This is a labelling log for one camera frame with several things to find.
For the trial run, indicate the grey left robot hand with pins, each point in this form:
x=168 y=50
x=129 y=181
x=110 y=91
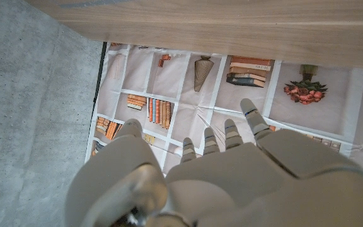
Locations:
x=232 y=189

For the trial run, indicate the printed bookshelf backdrop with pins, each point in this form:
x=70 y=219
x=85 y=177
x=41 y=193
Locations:
x=184 y=85

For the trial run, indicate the black backdrop stand pole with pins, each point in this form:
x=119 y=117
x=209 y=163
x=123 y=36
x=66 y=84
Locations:
x=99 y=75

